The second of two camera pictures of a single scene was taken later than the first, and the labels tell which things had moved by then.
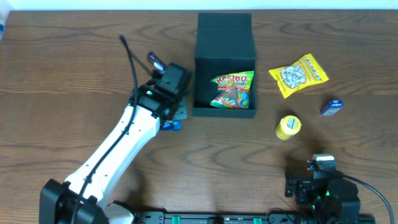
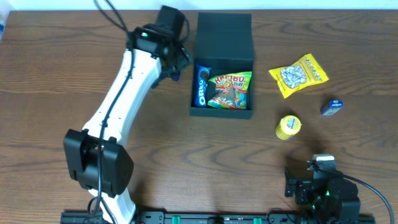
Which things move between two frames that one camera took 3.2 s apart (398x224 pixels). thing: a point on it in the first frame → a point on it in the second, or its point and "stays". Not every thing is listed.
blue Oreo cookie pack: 175,125 → 202,75
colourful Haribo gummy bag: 233,91 stays
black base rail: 249,218 stays
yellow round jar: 287,127 stays
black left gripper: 180,109 → 173,70
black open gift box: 226,45 stays
